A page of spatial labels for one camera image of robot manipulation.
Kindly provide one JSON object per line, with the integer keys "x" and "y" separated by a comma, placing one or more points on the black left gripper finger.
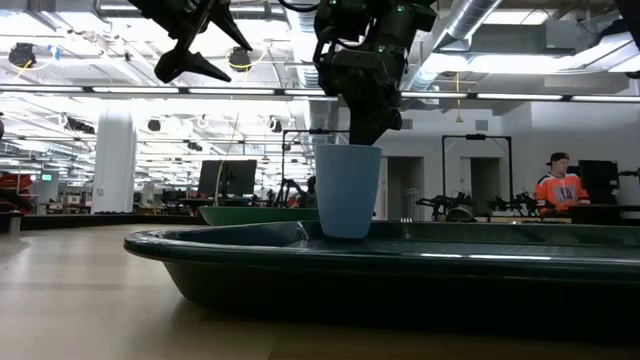
{"x": 185, "y": 64}
{"x": 227, "y": 25}

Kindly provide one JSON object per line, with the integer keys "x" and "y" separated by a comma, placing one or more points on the blue plastic cup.
{"x": 347, "y": 195}

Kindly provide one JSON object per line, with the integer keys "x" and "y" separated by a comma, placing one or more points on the green round plate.
{"x": 250, "y": 216}

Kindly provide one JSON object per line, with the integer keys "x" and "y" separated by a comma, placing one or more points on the black background robot arm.
{"x": 515, "y": 204}
{"x": 442, "y": 202}

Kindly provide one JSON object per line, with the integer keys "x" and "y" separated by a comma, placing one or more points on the dark green plastic tray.
{"x": 400, "y": 280}

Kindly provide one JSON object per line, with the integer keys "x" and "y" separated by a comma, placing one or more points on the black ceiling device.
{"x": 21, "y": 54}
{"x": 239, "y": 58}

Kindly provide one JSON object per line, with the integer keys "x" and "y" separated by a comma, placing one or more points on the white square column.
{"x": 114, "y": 165}

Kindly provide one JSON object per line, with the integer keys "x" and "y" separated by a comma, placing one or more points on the black computer monitor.
{"x": 597, "y": 182}
{"x": 235, "y": 177}

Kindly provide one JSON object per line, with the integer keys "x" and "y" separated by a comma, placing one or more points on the person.
{"x": 560, "y": 192}

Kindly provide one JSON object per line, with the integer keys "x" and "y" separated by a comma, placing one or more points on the black metal rig frame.
{"x": 443, "y": 170}
{"x": 283, "y": 160}

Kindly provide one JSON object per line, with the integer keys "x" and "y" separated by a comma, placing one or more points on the silver ventilation duct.
{"x": 465, "y": 22}

